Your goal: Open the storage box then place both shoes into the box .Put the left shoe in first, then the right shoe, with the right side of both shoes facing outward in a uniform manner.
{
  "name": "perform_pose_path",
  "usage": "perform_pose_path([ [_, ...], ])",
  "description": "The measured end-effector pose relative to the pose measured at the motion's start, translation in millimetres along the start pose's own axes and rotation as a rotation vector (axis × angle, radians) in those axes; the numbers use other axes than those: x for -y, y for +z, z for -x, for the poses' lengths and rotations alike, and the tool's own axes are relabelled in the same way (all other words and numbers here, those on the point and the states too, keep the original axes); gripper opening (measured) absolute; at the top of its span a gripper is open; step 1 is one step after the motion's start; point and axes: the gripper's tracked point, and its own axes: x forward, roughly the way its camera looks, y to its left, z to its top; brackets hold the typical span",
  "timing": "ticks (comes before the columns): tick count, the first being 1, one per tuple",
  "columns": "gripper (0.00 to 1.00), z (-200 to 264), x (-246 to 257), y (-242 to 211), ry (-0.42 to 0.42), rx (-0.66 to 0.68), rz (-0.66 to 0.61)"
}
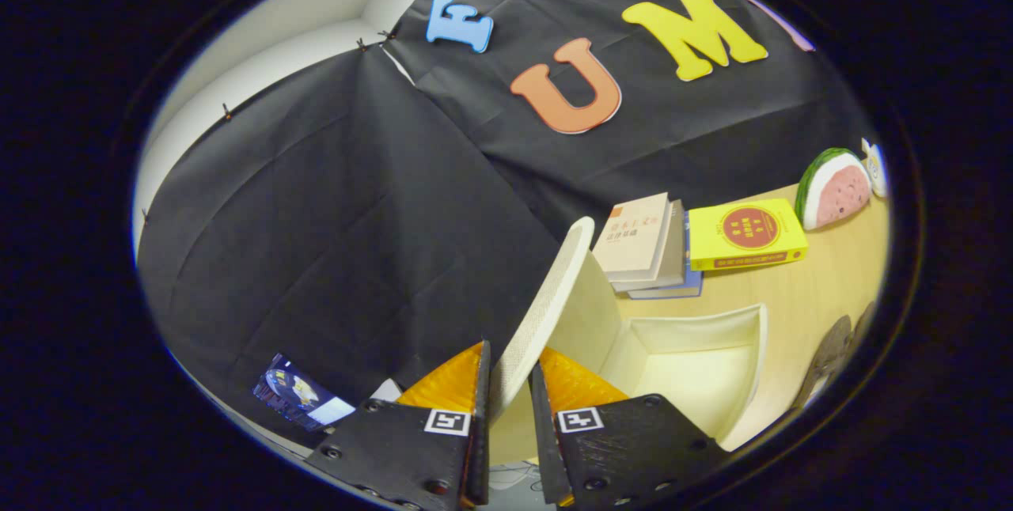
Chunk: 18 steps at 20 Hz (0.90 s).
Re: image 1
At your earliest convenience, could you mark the white plush toy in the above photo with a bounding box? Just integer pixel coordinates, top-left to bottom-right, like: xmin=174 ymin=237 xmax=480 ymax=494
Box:
xmin=861 ymin=138 xmax=889 ymax=199

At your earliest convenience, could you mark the watermelon slice plush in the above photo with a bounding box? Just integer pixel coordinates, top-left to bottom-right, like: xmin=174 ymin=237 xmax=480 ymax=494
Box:
xmin=795 ymin=148 xmax=873 ymax=231

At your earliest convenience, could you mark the brown fuzzy shoe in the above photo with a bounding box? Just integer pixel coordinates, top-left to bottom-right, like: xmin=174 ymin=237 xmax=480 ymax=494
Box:
xmin=851 ymin=301 xmax=879 ymax=350
xmin=794 ymin=315 xmax=854 ymax=411

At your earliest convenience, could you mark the blue printed board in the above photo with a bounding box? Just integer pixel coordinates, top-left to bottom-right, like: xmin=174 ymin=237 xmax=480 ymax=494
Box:
xmin=252 ymin=353 xmax=357 ymax=433

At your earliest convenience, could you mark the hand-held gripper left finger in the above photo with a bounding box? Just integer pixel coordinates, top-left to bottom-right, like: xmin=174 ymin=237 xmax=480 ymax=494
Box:
xmin=303 ymin=339 xmax=493 ymax=510

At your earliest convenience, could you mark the yellow book with red circle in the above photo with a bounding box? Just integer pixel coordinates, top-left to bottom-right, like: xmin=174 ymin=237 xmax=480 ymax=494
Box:
xmin=687 ymin=198 xmax=810 ymax=272

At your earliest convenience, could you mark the blue cover book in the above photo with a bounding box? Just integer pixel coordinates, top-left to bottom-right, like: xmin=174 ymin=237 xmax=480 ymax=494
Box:
xmin=628 ymin=214 xmax=704 ymax=300

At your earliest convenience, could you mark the cream fabric storage box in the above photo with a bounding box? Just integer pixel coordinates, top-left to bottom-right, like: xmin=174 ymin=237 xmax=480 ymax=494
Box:
xmin=487 ymin=217 xmax=768 ymax=466

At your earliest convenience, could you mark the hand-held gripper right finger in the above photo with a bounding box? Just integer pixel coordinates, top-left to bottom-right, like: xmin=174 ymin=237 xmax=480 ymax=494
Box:
xmin=529 ymin=346 xmax=733 ymax=508

